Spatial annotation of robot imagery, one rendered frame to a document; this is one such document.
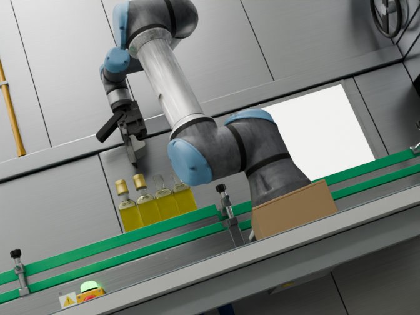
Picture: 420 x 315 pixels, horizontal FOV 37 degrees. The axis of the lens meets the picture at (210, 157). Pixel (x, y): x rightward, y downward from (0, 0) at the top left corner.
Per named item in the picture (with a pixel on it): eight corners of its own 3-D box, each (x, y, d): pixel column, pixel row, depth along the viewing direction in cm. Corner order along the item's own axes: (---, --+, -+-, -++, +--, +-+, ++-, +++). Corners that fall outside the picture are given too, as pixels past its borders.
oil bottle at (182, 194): (209, 247, 194) (187, 184, 201) (210, 243, 189) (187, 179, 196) (192, 253, 194) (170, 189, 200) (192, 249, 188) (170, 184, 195)
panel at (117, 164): (379, 167, 218) (341, 82, 229) (382, 164, 215) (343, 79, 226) (129, 249, 206) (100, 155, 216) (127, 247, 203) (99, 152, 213)
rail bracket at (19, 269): (34, 295, 172) (23, 249, 176) (28, 291, 165) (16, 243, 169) (20, 300, 171) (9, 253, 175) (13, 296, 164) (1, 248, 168)
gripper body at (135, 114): (146, 129, 200) (135, 96, 204) (120, 137, 199) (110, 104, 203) (147, 138, 207) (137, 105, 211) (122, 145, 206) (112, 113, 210)
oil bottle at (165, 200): (191, 253, 194) (170, 189, 200) (191, 249, 188) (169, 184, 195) (174, 259, 193) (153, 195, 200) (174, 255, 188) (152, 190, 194)
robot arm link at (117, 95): (105, 92, 204) (108, 102, 212) (109, 104, 202) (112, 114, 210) (128, 85, 205) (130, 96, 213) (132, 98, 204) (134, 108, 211)
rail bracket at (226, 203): (236, 232, 189) (222, 194, 193) (240, 218, 173) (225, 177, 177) (227, 235, 189) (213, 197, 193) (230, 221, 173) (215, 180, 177)
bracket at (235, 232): (245, 252, 185) (237, 230, 187) (248, 246, 176) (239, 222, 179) (234, 256, 185) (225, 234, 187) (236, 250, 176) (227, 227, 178)
